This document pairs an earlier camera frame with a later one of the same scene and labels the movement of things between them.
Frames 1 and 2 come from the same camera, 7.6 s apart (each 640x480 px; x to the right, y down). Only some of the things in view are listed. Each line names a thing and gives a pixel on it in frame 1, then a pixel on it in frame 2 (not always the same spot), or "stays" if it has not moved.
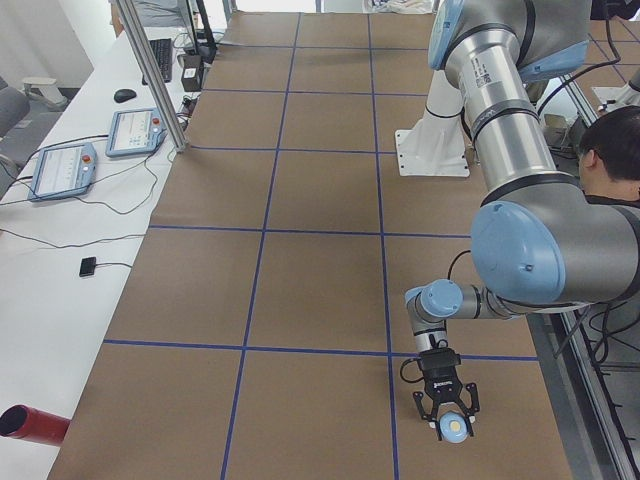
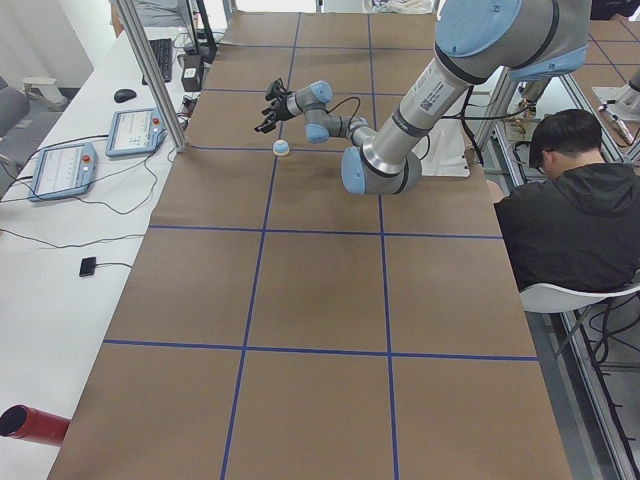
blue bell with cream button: (453, 427) to (280, 147)
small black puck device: (87, 266) stays
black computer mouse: (122, 95) stays
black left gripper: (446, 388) to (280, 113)
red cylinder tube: (25, 422) stays
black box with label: (191, 76) stays
